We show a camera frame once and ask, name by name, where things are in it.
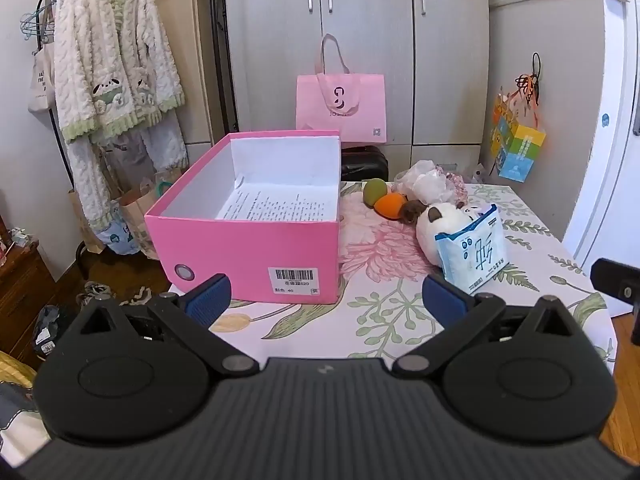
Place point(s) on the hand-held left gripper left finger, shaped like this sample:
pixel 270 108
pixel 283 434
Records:
pixel 210 295

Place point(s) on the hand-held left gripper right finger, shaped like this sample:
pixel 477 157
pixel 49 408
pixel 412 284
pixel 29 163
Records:
pixel 445 300

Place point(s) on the blue white tissue pack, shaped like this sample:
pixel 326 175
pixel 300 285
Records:
pixel 475 255

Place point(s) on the pink cardboard box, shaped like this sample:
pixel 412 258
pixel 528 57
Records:
pixel 240 245

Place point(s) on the white plush toy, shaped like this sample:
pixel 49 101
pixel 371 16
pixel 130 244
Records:
pixel 430 232

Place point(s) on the floral tablecloth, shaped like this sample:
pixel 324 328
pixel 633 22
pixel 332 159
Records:
pixel 380 270

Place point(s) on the brown plush toy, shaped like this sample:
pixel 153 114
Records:
pixel 412 210

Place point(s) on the orange plush ball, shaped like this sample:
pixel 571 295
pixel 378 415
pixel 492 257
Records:
pixel 390 206

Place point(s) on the blue printed bag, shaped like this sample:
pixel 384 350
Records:
pixel 117 235

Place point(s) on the brown paper bag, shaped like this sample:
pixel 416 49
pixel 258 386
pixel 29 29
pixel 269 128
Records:
pixel 137 210
pixel 82 230

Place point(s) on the printed paper sheet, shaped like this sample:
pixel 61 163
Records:
pixel 280 205

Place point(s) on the pair of sneakers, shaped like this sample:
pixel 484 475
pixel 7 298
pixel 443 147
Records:
pixel 95 290

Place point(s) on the white plastic bag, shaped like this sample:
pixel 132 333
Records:
pixel 425 182

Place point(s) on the white refrigerator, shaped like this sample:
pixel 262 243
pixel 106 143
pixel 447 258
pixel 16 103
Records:
pixel 610 160

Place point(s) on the green plush ball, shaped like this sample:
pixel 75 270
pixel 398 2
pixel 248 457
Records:
pixel 375 192

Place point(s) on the small pale figurine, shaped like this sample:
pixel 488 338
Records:
pixel 482 174

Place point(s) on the black suitcase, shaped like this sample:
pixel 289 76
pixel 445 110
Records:
pixel 365 162

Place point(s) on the colourful gift bag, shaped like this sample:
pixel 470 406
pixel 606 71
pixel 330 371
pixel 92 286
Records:
pixel 520 155

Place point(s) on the dark bag with label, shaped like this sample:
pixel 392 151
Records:
pixel 50 325

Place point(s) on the wooden cabinet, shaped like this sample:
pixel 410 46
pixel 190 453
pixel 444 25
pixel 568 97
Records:
pixel 20 285

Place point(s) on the black clothes rack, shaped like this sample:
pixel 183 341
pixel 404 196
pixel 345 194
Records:
pixel 59 145

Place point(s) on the orange ribbon bundle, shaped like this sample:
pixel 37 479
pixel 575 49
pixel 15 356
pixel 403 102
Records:
pixel 527 90

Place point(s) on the pink tote bag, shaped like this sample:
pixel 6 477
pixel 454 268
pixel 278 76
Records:
pixel 320 110

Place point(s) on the yellow grey bedding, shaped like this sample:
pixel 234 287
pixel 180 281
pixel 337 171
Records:
pixel 15 410

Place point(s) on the grey wardrobe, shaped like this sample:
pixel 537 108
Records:
pixel 280 60

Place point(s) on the white green fleece pajama jacket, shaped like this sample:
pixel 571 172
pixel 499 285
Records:
pixel 110 60

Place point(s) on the beige canvas tote bag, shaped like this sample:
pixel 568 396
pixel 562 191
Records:
pixel 40 80

